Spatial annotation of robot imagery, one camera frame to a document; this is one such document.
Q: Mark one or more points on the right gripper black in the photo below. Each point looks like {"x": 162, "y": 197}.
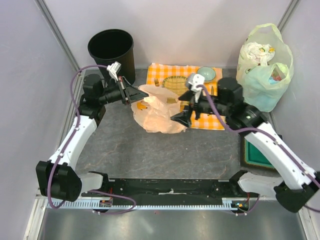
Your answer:
{"x": 194, "y": 105}

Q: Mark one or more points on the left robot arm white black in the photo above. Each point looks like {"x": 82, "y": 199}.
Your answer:
{"x": 57, "y": 177}

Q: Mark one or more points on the grey slotted cable duct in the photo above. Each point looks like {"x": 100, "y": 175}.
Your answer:
{"x": 103, "y": 204}

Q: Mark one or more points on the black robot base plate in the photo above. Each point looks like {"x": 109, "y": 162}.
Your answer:
{"x": 173, "y": 191}

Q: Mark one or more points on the yellow white checkered cloth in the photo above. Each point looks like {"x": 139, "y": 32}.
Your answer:
{"x": 162, "y": 71}

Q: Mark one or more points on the green plastic bag of trash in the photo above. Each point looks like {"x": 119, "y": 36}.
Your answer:
{"x": 263, "y": 86}

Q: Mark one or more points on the orange banana print plastic bag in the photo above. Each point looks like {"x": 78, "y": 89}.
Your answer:
{"x": 153, "y": 113}

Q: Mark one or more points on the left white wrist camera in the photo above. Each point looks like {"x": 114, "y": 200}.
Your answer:
{"x": 113, "y": 70}

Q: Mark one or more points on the woven bamboo tray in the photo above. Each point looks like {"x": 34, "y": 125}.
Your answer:
{"x": 176, "y": 84}

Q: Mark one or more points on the gold fork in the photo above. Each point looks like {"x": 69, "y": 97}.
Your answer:
{"x": 156, "y": 82}

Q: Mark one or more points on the black plastic trash bin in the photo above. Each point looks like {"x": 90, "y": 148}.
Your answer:
{"x": 114, "y": 45}

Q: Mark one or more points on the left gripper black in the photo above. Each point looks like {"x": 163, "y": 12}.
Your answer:
{"x": 131, "y": 93}

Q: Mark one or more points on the light blue ceramic bowl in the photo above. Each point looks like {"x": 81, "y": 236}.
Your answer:
{"x": 208, "y": 73}

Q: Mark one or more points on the green square dish black rim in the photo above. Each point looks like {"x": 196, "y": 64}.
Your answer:
{"x": 251, "y": 157}

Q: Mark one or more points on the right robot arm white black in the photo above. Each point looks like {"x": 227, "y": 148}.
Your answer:
{"x": 297, "y": 182}

